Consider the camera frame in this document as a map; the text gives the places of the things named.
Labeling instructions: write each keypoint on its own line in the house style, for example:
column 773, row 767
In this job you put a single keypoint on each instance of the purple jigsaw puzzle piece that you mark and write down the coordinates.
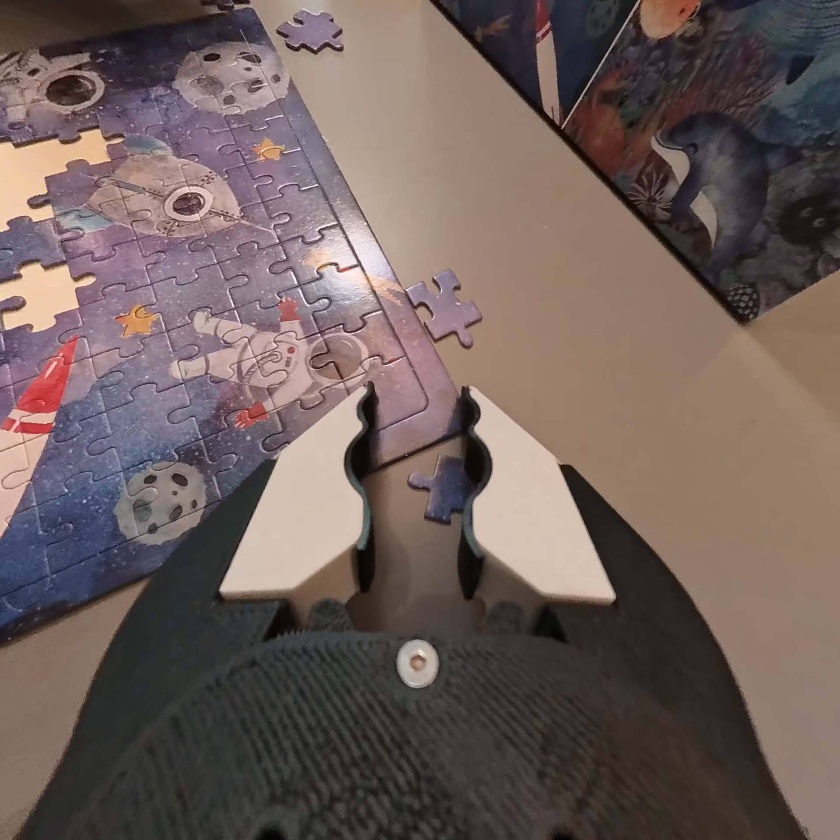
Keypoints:
column 312, row 29
column 216, row 2
column 446, row 313
column 443, row 489

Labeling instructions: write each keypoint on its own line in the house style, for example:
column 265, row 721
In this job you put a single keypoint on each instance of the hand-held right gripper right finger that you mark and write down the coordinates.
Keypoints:
column 538, row 525

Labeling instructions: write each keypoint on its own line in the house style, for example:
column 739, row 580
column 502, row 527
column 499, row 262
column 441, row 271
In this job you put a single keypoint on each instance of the space jigsaw puzzle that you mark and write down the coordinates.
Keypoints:
column 197, row 275

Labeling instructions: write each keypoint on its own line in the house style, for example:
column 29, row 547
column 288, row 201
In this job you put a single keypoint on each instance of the puzzle box lid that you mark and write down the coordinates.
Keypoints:
column 689, row 98

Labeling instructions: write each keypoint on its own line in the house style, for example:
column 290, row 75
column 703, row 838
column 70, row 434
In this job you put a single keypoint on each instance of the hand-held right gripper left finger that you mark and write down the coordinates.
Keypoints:
column 295, row 525

